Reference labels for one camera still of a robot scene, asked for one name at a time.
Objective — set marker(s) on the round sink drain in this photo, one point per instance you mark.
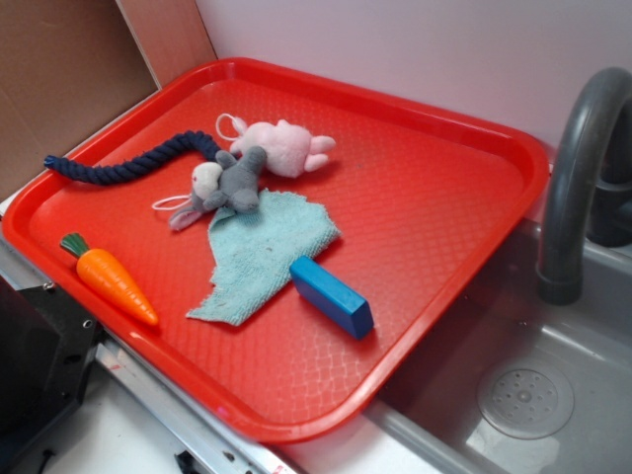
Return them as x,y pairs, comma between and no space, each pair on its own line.
525,398

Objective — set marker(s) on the grey toy faucet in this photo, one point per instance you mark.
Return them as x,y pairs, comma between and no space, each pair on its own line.
589,195

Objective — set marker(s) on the grey toy sink basin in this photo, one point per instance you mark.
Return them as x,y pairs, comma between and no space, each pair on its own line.
430,402

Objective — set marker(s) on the orange toy carrot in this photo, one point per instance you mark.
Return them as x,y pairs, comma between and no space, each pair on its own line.
106,275

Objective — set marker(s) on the brown cardboard panel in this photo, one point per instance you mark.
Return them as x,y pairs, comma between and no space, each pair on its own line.
68,68

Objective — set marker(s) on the light blue cloth rag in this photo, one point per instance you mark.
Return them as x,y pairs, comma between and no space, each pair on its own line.
253,253

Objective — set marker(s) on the grey plush bunny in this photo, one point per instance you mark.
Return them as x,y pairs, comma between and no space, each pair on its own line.
226,182

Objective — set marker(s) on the blue rectangular block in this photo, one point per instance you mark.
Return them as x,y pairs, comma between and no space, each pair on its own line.
335,299

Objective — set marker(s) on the pink plush bunny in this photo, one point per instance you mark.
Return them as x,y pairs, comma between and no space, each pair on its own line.
292,150

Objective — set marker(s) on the red plastic tray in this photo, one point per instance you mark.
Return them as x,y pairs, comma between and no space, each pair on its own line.
423,197

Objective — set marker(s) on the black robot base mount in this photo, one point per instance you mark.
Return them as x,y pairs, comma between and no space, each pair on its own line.
48,344

